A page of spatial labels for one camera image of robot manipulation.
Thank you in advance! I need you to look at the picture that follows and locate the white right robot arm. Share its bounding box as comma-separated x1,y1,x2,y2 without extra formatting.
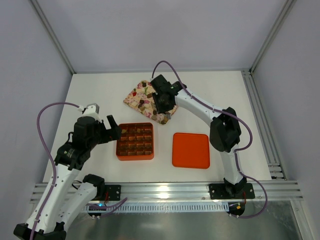
150,74,247,198

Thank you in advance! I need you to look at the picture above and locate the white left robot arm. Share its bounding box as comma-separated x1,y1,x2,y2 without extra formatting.
13,115,122,240

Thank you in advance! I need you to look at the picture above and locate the orange chocolate box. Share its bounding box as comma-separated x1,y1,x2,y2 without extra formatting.
115,122,155,161

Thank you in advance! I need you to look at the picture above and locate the floral tray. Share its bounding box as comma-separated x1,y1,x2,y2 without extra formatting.
123,80,178,125

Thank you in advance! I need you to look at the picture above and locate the orange box lid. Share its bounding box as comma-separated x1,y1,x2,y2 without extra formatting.
172,132,210,170

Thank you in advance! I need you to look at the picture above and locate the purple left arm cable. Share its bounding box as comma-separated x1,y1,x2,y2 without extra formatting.
29,102,83,240

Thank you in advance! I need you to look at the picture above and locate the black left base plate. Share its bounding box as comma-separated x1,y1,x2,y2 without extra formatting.
104,184,122,202

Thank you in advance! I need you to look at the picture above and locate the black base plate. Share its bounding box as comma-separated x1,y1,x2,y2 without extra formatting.
104,184,122,202
208,182,256,200

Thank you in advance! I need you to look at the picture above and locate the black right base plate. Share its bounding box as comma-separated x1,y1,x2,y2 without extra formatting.
208,182,256,200

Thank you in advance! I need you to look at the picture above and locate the aluminium table rail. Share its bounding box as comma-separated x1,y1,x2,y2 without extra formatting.
29,181,305,203

